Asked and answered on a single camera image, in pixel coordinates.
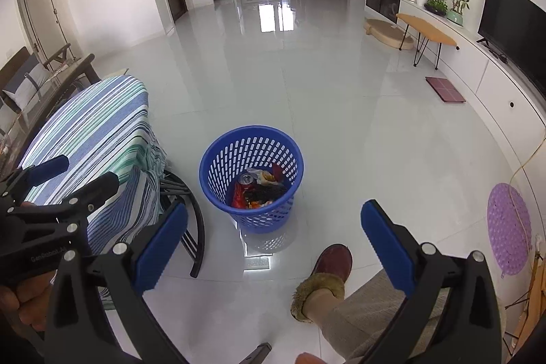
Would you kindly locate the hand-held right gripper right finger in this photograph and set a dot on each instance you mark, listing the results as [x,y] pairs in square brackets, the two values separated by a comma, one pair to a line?
[384,236]

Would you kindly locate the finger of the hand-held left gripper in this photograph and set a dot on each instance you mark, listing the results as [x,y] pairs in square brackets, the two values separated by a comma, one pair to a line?
[47,170]
[94,193]

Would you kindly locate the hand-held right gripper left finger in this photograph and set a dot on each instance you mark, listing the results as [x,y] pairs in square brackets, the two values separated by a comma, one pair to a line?
[162,244]

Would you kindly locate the blue plastic basket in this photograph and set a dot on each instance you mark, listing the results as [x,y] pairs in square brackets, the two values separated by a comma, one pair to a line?
[222,168]

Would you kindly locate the person's left hand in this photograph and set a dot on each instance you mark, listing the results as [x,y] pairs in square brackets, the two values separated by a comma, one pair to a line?
[30,304]

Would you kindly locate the person's right hand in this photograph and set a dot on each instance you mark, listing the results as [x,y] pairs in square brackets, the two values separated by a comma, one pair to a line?
[308,359]

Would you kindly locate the brown fur-lined slipper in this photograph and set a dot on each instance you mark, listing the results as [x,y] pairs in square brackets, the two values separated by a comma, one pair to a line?
[330,266]

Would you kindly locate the striped cloth covered round table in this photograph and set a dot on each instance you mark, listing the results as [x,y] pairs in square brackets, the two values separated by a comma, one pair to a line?
[94,125]

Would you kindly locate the grey blue cushion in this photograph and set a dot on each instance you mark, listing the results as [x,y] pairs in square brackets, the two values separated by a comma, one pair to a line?
[23,87]

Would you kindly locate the person's right leg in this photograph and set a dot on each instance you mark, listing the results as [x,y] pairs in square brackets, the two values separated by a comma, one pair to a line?
[362,325]

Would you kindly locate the dark wooden coffee table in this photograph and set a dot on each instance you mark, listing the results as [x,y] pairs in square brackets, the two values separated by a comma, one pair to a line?
[72,76]

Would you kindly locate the brown wooden sofa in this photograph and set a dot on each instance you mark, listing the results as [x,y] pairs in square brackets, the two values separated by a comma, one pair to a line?
[13,65]

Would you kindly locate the purple perforated round mat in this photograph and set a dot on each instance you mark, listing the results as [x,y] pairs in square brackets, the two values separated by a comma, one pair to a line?
[505,232]

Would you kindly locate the red floor scale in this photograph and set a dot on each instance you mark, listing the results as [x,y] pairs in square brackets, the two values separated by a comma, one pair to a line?
[445,90]

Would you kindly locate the white television cabinet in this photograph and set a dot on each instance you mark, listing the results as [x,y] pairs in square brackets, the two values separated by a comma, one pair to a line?
[490,78]

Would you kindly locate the beige cat scratcher board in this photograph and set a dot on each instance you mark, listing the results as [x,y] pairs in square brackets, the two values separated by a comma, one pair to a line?
[386,33]

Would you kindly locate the small wooden side table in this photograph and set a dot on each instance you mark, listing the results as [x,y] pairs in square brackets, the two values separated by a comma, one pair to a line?
[426,27]

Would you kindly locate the low plant in dark bowl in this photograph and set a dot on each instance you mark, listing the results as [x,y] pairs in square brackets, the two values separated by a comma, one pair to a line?
[436,6]

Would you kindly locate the potted plant green pot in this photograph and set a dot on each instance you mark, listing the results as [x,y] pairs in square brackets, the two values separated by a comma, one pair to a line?
[458,6]

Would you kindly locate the black flat television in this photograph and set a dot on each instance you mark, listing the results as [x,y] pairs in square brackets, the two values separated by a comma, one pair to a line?
[516,31]

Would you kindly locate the black metal table frame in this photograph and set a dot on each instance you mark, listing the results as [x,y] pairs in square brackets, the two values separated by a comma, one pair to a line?
[198,227]

